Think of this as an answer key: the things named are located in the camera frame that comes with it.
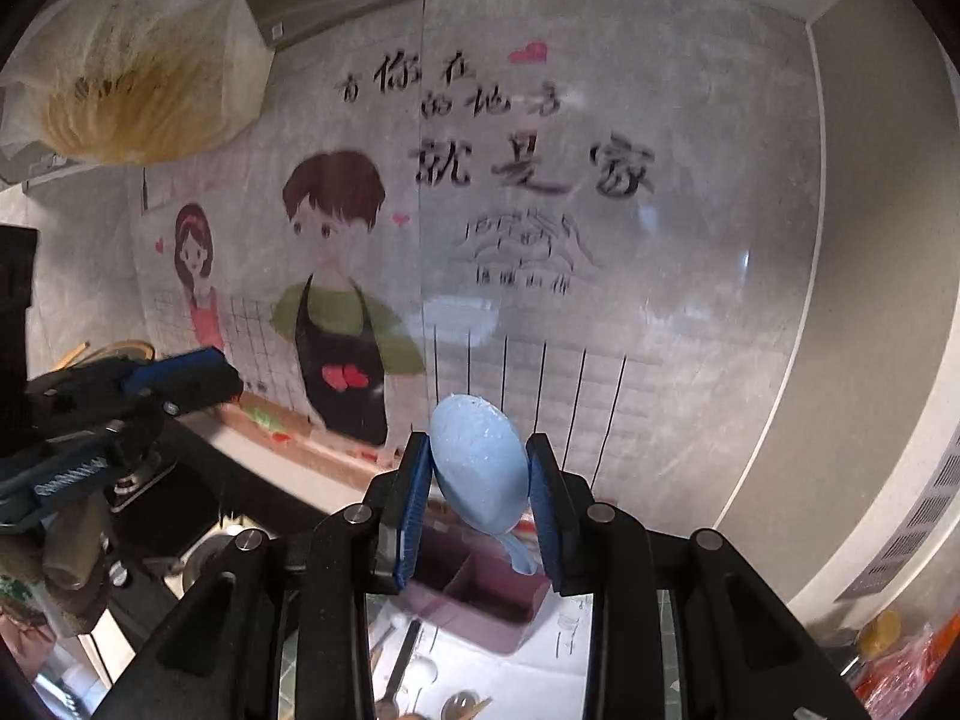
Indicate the white stained filter cloth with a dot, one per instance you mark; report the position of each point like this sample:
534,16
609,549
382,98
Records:
139,82

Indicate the left gloved hand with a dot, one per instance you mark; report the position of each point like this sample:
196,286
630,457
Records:
55,574

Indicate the purple utensil holder box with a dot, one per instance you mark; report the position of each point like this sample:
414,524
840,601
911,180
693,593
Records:
464,584

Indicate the red plastic bag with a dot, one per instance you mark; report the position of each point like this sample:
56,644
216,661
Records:
896,667

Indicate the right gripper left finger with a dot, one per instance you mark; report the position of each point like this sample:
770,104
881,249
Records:
399,499

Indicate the green white table mat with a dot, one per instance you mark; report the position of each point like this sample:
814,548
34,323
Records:
545,678

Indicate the wooden spoon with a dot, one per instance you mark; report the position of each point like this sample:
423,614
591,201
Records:
464,705

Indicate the cartoon wall sticker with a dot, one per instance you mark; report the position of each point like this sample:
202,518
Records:
600,215

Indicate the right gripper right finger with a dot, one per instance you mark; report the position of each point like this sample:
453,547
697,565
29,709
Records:
559,501

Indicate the gas stove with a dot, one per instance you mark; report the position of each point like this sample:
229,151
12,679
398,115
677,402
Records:
199,478

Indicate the light blue plastic spoon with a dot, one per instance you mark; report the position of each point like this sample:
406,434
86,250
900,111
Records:
483,471

